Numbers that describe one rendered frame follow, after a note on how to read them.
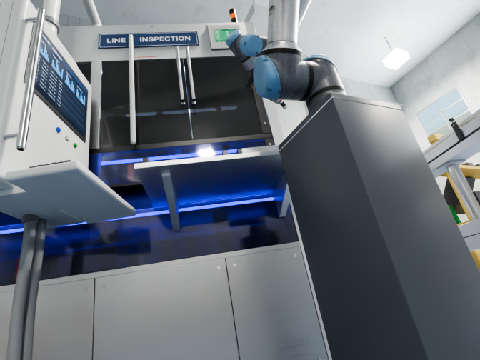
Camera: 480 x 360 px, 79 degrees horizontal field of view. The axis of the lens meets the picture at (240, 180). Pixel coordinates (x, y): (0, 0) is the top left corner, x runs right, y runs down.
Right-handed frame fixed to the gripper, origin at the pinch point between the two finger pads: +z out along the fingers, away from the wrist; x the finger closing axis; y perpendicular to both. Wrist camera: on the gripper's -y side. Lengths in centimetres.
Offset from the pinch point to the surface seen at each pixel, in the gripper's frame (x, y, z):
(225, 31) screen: 48, -66, -27
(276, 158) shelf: -31.1, 19.5, 3.7
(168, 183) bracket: -61, -1, -18
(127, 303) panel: -108, -14, 4
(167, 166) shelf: -58, 5, -24
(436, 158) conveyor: 26, 36, 74
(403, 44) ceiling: 689, -358, 403
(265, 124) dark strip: 1.1, -25.6, 15.1
